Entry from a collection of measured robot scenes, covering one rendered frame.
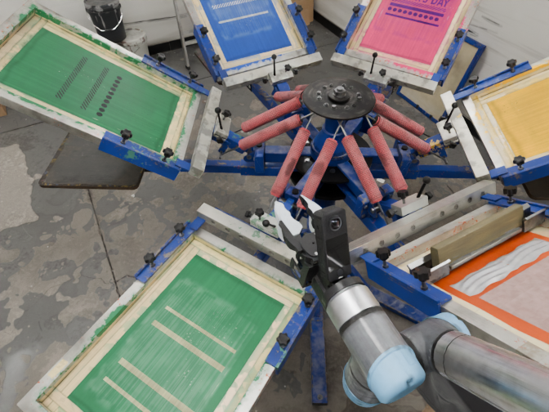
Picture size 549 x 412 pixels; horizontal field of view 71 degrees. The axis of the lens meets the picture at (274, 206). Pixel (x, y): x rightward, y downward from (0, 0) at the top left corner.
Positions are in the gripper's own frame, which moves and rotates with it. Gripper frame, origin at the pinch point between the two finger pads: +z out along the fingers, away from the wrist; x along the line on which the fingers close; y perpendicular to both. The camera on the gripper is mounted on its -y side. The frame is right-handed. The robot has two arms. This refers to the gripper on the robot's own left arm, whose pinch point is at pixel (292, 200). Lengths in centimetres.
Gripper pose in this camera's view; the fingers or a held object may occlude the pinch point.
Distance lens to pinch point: 70.6
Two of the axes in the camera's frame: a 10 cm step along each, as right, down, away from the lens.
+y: -1.2, 6.9, 7.1
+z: -4.1, -6.9, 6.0
